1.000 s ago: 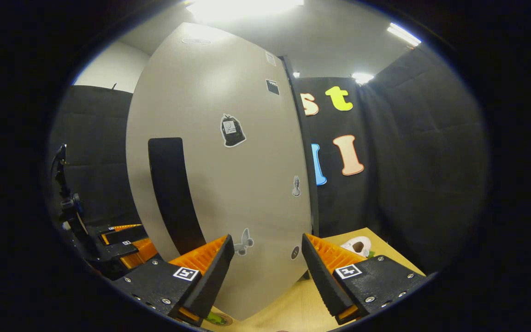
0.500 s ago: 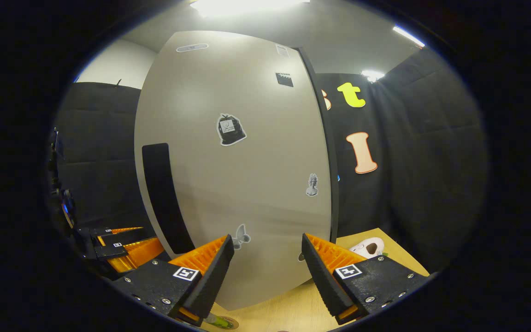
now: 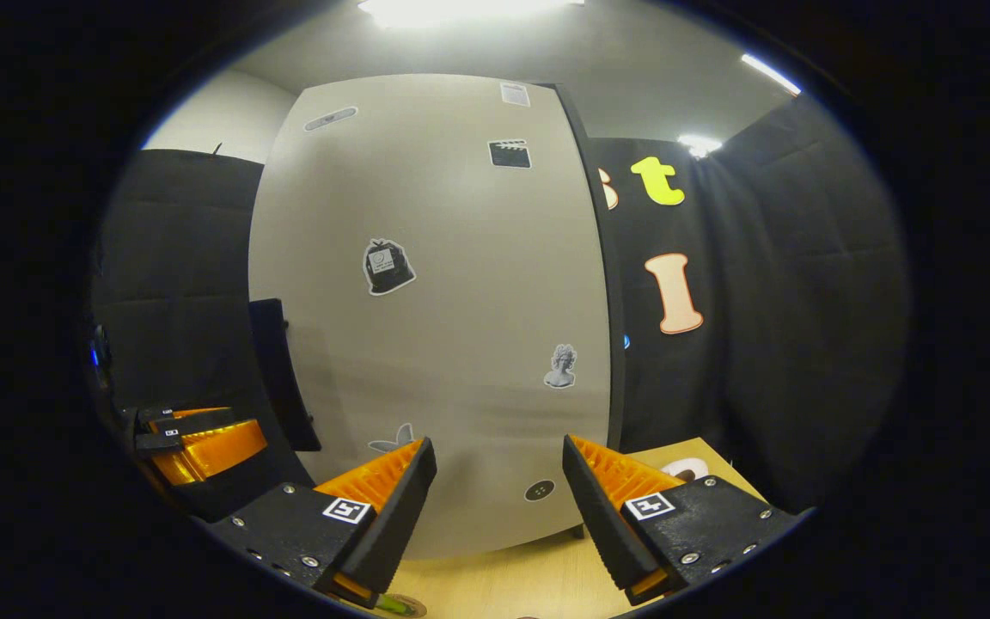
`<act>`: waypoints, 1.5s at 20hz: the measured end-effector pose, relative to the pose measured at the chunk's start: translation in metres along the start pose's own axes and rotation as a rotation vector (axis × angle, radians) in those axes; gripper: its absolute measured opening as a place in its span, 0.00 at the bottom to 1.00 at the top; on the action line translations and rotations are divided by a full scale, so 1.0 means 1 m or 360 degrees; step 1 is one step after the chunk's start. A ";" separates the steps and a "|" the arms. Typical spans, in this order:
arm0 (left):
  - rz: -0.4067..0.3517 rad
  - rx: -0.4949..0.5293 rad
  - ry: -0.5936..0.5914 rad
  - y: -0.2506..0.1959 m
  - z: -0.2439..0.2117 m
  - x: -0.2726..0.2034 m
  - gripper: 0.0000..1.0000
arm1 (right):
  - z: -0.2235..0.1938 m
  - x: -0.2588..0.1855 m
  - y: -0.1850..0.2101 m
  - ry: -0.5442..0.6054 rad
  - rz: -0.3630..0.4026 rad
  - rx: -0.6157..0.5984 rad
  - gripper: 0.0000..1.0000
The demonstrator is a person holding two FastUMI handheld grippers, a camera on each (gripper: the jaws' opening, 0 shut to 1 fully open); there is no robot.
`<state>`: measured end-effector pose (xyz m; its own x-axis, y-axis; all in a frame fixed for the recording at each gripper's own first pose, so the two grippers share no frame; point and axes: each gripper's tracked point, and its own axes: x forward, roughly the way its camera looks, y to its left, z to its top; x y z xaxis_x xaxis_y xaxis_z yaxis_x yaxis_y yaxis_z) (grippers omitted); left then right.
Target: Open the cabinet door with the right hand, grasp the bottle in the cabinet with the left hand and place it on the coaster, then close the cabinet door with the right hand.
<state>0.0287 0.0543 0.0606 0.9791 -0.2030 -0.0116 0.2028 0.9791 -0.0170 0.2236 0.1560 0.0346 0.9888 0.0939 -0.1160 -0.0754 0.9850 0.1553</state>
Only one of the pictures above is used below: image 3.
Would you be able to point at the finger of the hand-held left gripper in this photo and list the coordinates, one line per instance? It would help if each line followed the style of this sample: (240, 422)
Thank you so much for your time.
(155, 415)
(220, 451)

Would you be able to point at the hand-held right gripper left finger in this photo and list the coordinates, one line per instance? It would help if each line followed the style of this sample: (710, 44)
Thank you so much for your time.
(396, 516)

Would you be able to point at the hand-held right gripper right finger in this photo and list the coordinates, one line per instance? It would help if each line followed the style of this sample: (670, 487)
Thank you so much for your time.
(602, 516)

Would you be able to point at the grey cabinet door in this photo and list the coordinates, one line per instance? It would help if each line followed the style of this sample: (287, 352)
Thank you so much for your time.
(461, 327)

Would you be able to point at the pink white plush toy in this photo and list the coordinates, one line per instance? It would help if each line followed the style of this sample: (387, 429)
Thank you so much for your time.
(686, 468)

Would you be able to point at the black backdrop cloth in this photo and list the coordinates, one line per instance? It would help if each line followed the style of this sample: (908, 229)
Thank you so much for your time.
(804, 301)

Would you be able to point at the ceiling light panel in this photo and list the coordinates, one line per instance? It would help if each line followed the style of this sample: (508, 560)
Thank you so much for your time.
(770, 75)
(461, 9)
(699, 144)

